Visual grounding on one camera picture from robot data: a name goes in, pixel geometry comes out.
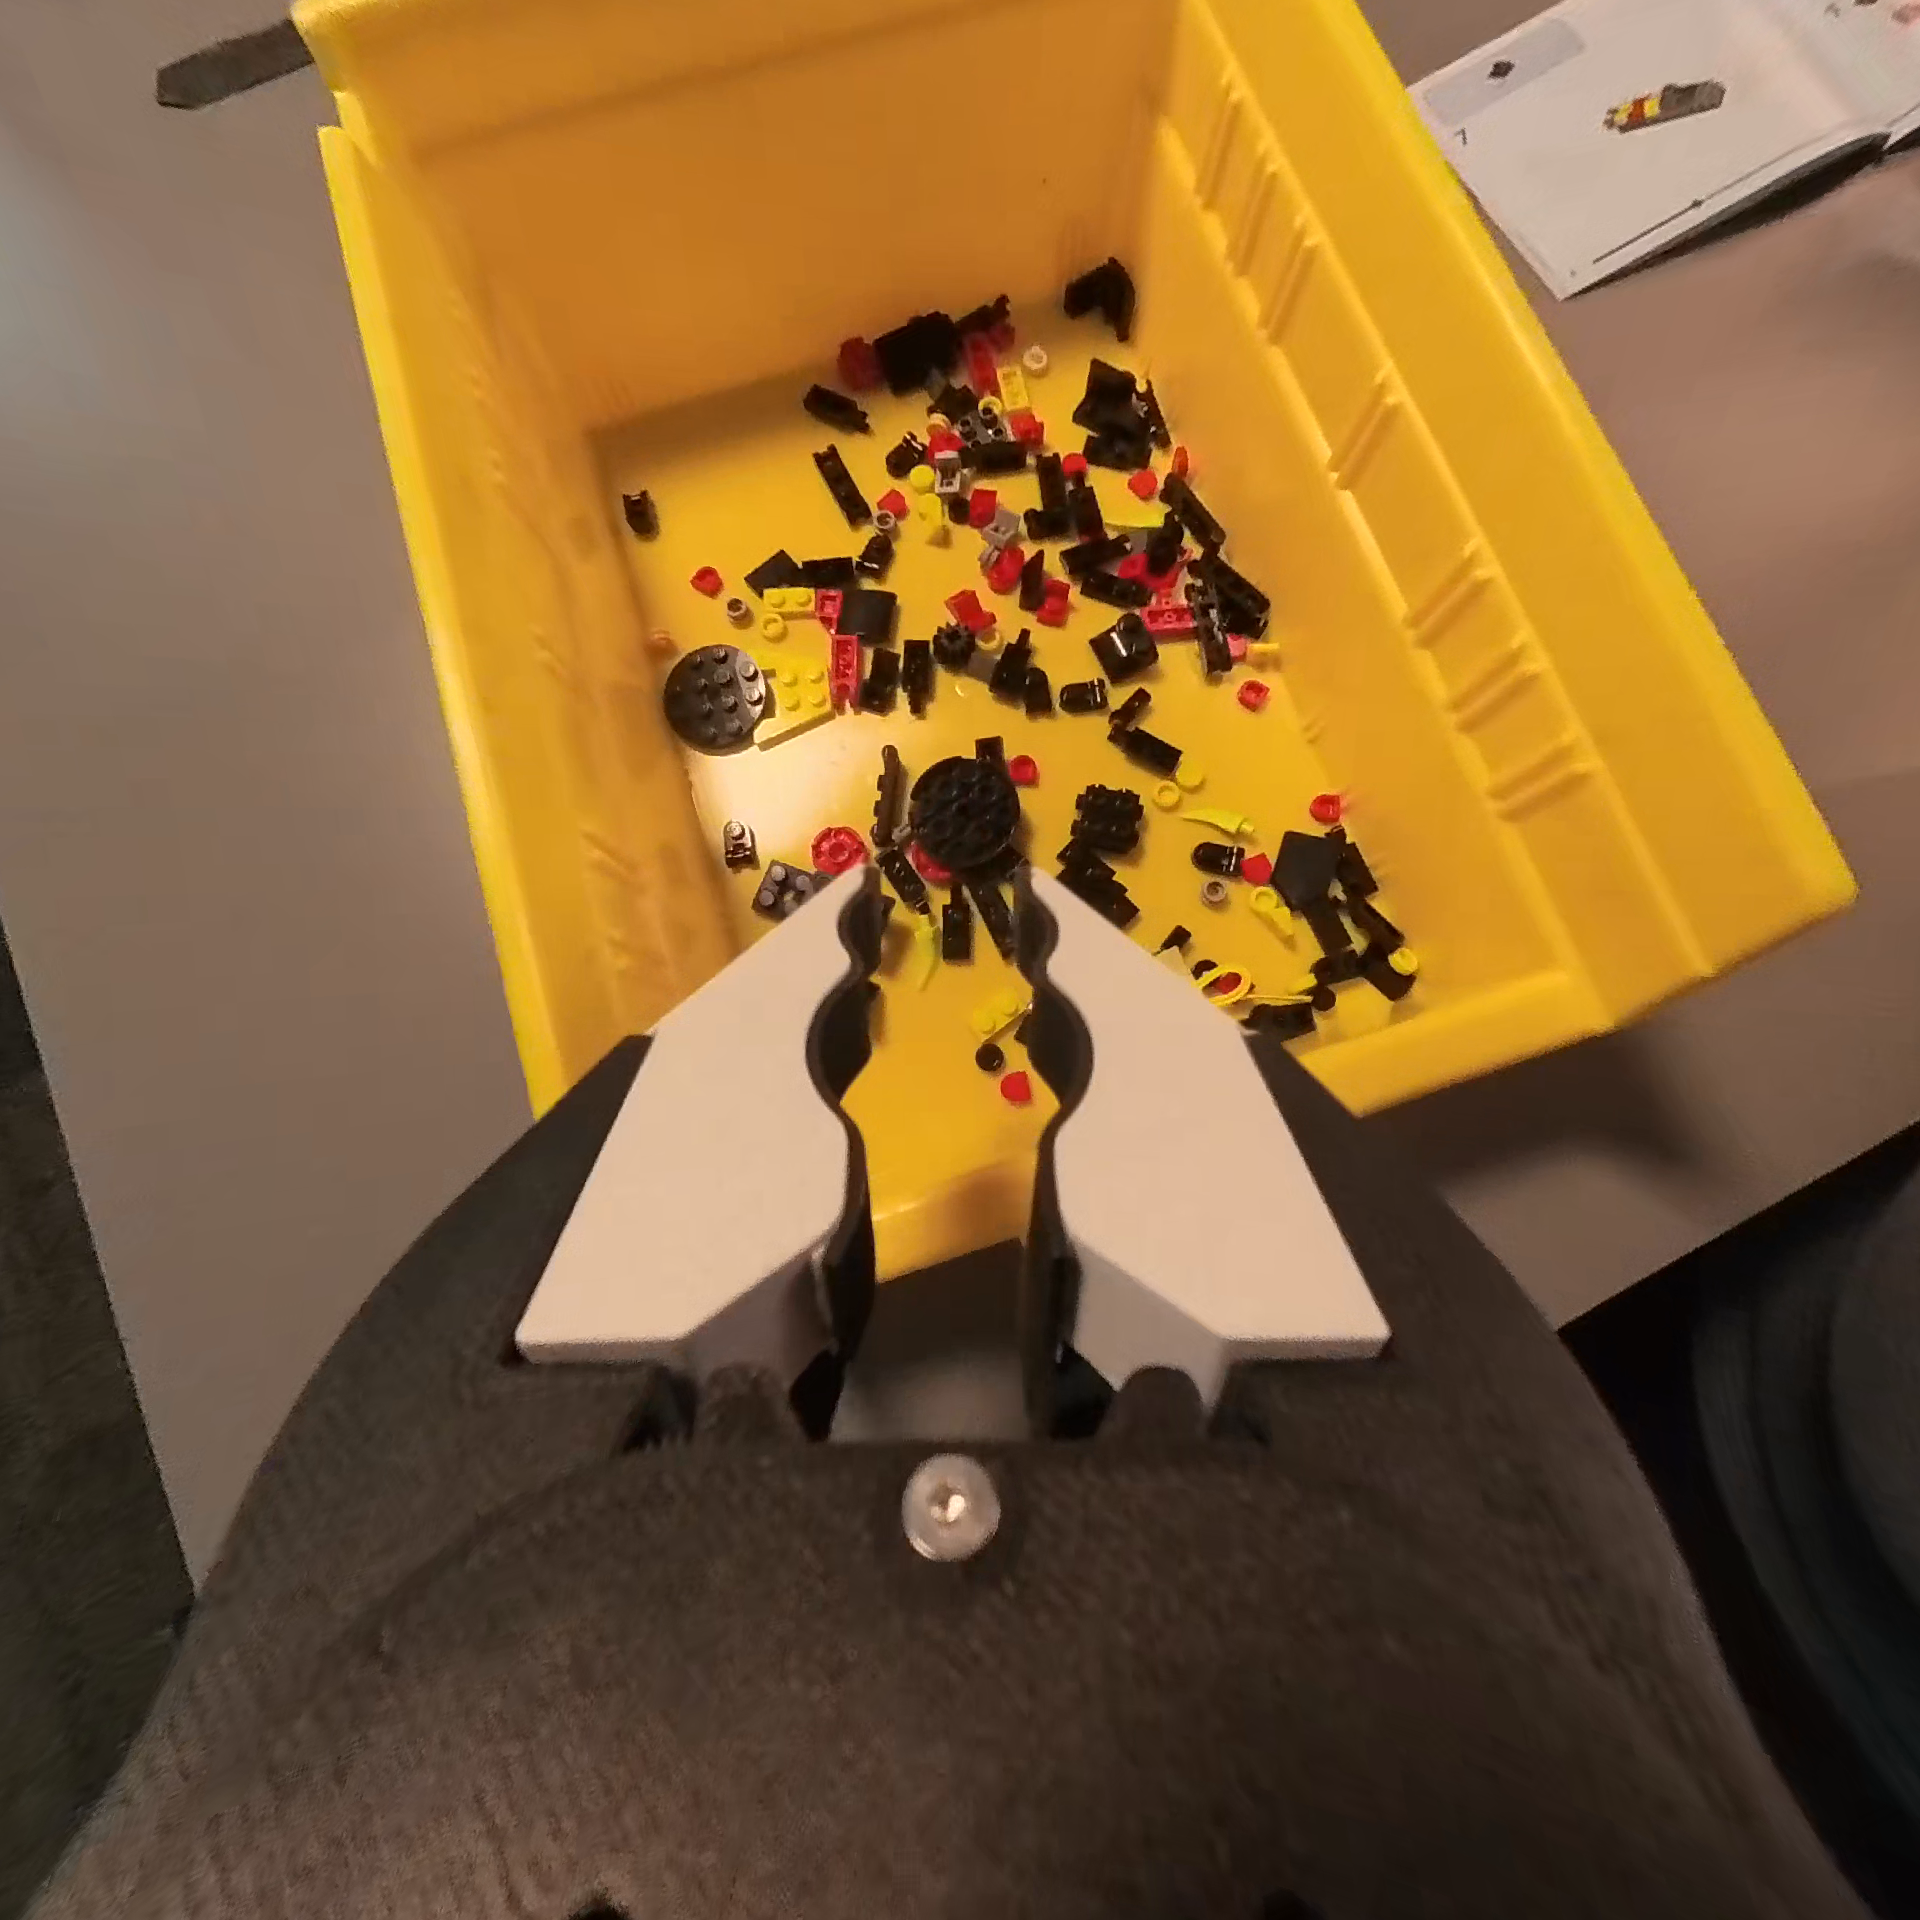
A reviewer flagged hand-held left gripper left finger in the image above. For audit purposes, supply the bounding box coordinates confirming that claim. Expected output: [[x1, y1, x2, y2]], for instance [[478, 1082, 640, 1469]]
[[513, 864, 889, 1443]]

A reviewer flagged instruction booklet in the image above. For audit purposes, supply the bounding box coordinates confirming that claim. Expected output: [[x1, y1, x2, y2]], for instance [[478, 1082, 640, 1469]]
[[1407, 0, 1920, 301]]

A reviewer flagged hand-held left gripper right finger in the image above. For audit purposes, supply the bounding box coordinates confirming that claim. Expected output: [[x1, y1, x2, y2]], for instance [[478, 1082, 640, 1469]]
[[1016, 866, 1397, 1440]]

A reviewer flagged yellow plastic bin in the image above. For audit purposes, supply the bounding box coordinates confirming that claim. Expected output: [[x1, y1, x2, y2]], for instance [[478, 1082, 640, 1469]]
[[293, 0, 1863, 1277]]

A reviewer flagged pile of lego pieces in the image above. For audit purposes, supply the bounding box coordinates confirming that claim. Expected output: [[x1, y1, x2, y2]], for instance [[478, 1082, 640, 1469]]
[[622, 259, 1423, 1114]]

